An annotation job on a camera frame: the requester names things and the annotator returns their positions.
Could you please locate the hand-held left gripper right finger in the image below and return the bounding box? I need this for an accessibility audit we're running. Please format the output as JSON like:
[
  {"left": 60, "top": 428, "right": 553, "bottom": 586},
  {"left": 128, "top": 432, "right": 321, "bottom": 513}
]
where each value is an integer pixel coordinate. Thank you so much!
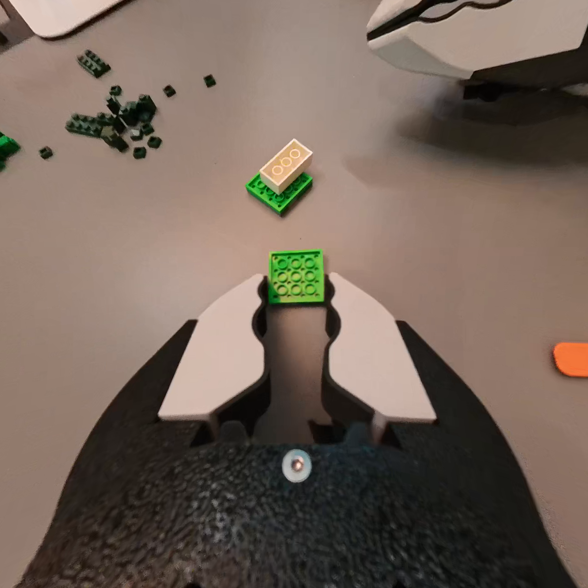
[{"left": 323, "top": 272, "right": 438, "bottom": 445}]

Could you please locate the white lego brick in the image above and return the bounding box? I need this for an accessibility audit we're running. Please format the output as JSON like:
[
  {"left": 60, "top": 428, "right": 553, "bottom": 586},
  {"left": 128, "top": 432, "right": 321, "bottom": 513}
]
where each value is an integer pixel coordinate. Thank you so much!
[{"left": 259, "top": 139, "right": 314, "bottom": 194}]

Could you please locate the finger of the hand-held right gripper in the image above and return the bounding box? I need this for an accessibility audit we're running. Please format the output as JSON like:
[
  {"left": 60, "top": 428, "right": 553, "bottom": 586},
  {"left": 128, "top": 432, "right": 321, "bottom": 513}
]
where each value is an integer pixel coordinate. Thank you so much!
[
  {"left": 366, "top": 0, "right": 515, "bottom": 40},
  {"left": 366, "top": 0, "right": 588, "bottom": 81}
]

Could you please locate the pile of green lego bricks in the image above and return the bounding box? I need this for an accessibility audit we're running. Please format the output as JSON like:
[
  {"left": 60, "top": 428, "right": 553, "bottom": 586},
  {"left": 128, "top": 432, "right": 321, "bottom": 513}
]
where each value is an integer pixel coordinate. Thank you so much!
[{"left": 0, "top": 132, "right": 21, "bottom": 173}]

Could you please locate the white book stand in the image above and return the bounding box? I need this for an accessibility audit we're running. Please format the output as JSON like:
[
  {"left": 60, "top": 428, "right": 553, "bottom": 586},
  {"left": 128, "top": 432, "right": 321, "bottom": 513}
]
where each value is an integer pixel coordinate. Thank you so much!
[{"left": 9, "top": 0, "right": 134, "bottom": 40}]

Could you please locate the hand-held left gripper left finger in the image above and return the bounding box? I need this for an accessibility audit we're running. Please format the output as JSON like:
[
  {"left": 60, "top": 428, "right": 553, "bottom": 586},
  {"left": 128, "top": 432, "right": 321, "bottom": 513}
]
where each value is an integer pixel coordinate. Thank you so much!
[{"left": 157, "top": 273, "right": 270, "bottom": 444}]

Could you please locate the orange brick separator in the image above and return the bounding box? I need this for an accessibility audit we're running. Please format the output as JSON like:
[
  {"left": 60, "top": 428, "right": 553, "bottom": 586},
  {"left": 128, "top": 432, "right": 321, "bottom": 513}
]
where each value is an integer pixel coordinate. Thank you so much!
[{"left": 552, "top": 342, "right": 588, "bottom": 378}]

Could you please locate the green lego panel with studs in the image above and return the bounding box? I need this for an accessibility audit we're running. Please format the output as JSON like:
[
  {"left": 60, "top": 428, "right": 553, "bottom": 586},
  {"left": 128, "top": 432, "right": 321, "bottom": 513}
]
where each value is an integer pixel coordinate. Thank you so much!
[{"left": 245, "top": 174, "right": 314, "bottom": 217}]

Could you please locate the pile of dark green pieces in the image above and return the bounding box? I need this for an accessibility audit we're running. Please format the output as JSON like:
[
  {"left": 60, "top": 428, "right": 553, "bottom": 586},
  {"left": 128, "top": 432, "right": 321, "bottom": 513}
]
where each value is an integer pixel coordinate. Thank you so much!
[{"left": 39, "top": 48, "right": 217, "bottom": 160}]

